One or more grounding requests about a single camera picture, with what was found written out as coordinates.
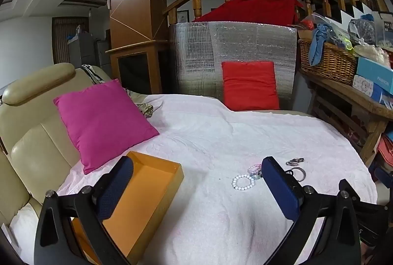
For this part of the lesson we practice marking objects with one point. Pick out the clear plastic bag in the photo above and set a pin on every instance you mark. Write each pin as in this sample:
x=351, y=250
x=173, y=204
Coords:
x=363, y=31

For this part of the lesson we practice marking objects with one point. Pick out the blue cardboard box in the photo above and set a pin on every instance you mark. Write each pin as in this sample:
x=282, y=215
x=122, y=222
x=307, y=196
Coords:
x=374, y=71

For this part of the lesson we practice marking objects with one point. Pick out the white patterned box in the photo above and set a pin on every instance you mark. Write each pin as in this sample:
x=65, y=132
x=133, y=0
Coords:
x=365, y=87

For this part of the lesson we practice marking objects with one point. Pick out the wooden pillar with cabinet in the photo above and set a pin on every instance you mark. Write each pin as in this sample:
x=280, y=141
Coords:
x=132, y=7

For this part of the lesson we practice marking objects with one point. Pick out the silver foil insulation panel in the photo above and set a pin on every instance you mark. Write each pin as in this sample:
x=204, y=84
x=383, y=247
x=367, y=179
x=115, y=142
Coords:
x=196, y=59

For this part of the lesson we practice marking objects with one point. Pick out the orange cardboard box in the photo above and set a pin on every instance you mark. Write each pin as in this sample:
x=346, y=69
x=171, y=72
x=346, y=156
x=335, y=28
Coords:
x=150, y=182

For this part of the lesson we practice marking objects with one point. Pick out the framed picture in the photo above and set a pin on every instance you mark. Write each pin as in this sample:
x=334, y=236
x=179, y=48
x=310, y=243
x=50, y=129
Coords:
x=183, y=17

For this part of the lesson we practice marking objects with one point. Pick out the wooden side table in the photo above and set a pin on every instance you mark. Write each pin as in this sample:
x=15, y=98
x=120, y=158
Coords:
x=353, y=96

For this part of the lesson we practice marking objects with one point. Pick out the red pillow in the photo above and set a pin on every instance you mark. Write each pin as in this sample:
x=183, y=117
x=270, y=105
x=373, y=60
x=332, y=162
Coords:
x=250, y=87

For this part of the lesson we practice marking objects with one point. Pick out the pale pink embossed blanket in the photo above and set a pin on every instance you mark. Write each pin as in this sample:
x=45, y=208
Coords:
x=215, y=136

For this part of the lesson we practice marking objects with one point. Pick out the silver wrist watch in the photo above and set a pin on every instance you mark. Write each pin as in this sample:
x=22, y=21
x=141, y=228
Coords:
x=294, y=161

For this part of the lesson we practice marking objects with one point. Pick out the grey cabinet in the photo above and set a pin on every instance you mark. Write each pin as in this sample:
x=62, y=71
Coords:
x=86, y=50

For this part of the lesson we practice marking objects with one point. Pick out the red blanket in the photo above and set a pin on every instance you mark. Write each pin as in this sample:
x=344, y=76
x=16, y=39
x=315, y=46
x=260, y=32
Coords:
x=258, y=8

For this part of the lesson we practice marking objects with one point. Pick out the red bag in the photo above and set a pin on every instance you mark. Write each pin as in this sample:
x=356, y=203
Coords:
x=387, y=151

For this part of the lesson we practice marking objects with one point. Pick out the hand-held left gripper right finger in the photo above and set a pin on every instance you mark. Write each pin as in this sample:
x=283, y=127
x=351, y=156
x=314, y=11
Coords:
x=281, y=188

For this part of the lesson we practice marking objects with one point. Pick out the blue cloth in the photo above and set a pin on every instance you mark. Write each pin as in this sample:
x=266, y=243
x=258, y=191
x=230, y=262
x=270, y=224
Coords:
x=317, y=44

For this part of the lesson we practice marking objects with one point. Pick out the striped cloth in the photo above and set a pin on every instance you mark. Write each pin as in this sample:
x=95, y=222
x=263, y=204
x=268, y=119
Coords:
x=90, y=73

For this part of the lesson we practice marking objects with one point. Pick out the clear plastic container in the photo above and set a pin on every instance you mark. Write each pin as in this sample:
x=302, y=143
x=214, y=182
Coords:
x=385, y=28

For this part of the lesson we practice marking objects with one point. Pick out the silver bangle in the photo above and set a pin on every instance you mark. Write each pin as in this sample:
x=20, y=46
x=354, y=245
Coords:
x=302, y=176

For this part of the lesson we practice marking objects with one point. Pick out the cream knitted item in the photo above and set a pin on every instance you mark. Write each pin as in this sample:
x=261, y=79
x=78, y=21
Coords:
x=371, y=53

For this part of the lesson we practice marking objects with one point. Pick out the olive patterned cloth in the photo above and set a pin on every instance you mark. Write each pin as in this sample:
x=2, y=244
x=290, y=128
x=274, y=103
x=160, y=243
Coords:
x=146, y=110

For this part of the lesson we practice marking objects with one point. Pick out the beige leather sofa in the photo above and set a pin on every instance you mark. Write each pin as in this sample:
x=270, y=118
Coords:
x=33, y=142

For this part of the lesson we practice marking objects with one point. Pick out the magenta pillow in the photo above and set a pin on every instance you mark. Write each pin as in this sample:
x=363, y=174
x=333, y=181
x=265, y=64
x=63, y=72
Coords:
x=104, y=120

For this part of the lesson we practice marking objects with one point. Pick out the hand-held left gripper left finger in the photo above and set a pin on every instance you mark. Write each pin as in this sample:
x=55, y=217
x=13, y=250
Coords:
x=118, y=185

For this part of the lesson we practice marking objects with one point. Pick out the wicker basket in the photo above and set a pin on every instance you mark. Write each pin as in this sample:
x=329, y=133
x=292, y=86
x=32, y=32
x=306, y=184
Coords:
x=331, y=64

